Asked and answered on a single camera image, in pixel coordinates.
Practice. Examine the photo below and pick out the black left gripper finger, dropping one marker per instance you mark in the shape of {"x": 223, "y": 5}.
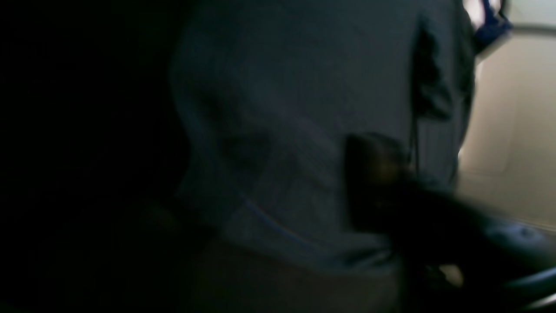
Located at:
{"x": 462, "y": 257}

